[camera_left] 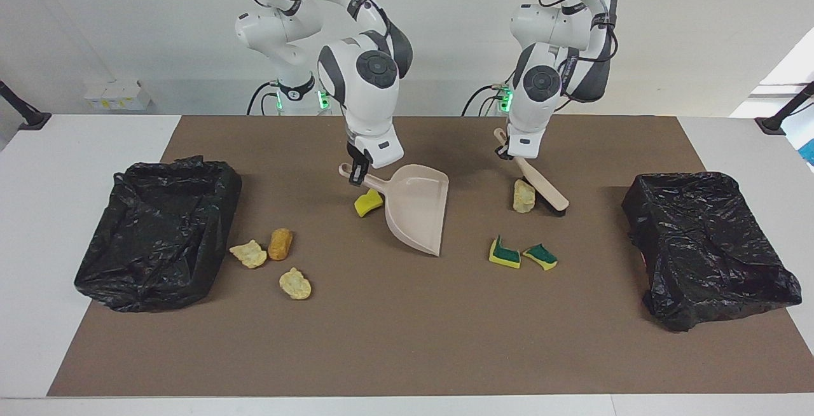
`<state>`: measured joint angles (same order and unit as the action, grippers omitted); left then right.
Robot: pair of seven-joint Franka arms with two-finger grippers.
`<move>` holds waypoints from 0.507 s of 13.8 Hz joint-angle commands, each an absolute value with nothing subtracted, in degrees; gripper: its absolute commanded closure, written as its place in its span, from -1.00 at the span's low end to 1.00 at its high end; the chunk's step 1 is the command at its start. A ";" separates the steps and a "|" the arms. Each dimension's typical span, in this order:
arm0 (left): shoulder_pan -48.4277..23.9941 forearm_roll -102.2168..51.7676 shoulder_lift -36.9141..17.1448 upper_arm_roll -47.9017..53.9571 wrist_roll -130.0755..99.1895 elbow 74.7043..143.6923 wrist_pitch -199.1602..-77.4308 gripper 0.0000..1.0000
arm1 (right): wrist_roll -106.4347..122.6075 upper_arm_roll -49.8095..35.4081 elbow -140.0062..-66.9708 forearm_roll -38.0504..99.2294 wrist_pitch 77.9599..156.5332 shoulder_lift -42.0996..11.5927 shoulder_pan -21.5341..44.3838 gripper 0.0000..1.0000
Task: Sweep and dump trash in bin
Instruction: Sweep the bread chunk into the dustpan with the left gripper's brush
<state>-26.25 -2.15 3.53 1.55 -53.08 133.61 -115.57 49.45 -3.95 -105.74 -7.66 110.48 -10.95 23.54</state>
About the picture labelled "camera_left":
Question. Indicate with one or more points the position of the pale crumpled bread chunk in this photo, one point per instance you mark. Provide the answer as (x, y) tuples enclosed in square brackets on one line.
[(296, 284)]

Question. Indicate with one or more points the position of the all yellow sponge piece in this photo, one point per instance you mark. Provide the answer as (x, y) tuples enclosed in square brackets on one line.
[(367, 205)]

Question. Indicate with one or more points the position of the pale yellow crumpled lump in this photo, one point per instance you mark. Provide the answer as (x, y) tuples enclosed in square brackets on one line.
[(249, 254)]

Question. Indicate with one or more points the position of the brown bread roll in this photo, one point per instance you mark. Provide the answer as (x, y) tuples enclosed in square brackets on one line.
[(280, 244)]

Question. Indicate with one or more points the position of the brown table mat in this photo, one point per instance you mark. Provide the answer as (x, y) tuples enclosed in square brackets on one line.
[(381, 352)]

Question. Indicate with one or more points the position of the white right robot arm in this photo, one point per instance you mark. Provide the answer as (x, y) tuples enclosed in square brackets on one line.
[(369, 104)]

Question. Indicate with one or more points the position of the white background box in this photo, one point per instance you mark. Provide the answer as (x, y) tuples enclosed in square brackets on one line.
[(117, 95)]

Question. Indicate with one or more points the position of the pale rock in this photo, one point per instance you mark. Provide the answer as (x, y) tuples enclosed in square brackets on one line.
[(523, 198)]

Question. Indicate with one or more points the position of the beige plastic dustpan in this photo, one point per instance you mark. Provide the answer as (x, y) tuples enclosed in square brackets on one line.
[(413, 206)]

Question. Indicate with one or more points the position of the green yellow sponge piece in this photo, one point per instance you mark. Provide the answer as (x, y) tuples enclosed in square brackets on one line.
[(540, 257), (504, 254)]

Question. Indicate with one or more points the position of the black clamp stand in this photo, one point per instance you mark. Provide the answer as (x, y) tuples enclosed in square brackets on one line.
[(32, 118), (772, 124)]

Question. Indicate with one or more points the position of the beige hand brush black bristles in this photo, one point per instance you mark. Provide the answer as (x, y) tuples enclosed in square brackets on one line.
[(540, 180)]

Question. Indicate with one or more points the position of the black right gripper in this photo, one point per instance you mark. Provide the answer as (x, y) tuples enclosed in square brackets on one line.
[(356, 158)]

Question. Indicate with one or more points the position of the blue background object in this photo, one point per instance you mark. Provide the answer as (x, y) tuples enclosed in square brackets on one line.
[(809, 149)]

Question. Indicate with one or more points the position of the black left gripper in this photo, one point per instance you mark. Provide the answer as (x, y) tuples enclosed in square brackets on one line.
[(504, 153)]

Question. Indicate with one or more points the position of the black bag lined trash bin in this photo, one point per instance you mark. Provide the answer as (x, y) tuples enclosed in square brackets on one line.
[(159, 238), (706, 250)]

